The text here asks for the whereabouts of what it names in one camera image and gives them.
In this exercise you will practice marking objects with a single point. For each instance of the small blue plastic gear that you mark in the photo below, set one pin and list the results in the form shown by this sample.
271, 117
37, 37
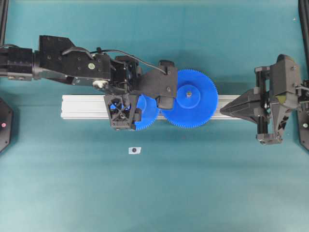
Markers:
149, 112

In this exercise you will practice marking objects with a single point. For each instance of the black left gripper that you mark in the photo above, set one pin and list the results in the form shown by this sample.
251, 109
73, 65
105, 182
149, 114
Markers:
122, 107

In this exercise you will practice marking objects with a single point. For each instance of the black right frame post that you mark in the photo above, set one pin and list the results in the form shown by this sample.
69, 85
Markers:
303, 8

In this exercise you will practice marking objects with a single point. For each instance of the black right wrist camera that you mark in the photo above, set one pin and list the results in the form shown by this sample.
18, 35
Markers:
284, 78

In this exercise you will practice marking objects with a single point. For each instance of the silver aluminium extrusion rail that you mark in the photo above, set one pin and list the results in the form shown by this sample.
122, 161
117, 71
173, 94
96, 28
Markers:
93, 107

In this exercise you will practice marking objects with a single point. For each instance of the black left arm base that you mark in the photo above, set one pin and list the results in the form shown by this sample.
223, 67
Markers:
6, 121

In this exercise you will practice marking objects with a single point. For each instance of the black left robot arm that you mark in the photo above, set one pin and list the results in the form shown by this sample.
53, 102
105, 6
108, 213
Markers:
59, 60

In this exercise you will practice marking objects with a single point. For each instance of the black left frame post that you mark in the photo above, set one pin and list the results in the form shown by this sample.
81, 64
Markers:
3, 19

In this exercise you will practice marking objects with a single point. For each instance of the large blue plastic gear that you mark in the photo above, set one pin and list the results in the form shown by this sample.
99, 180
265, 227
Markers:
197, 110

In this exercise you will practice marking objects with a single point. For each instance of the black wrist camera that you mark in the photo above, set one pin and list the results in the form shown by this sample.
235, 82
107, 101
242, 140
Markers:
284, 78
161, 86

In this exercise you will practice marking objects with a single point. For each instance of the black frame post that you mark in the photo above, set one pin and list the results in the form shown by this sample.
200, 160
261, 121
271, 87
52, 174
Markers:
3, 19
303, 8

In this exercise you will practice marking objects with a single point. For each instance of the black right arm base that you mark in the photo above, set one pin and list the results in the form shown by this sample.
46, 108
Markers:
303, 127

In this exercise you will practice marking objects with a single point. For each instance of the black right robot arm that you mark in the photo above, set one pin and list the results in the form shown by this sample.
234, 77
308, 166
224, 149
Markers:
280, 113

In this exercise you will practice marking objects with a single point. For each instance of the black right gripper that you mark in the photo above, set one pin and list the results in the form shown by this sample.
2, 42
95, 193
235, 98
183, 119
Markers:
257, 97

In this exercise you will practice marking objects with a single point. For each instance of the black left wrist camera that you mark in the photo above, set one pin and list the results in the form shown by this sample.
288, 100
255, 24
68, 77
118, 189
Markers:
161, 86

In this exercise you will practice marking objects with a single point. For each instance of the white sticker with black dot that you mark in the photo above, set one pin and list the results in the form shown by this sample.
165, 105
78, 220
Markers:
134, 150

